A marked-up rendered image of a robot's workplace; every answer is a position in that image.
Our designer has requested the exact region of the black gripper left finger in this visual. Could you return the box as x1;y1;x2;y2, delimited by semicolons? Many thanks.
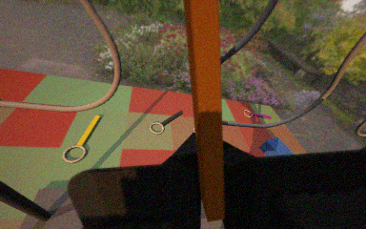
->
68;132;201;229

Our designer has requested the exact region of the yellow handle with tan loop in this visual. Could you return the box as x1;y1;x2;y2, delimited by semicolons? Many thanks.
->
63;115;100;163

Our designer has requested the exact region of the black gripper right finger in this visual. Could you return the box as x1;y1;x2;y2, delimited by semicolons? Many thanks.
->
222;140;366;229

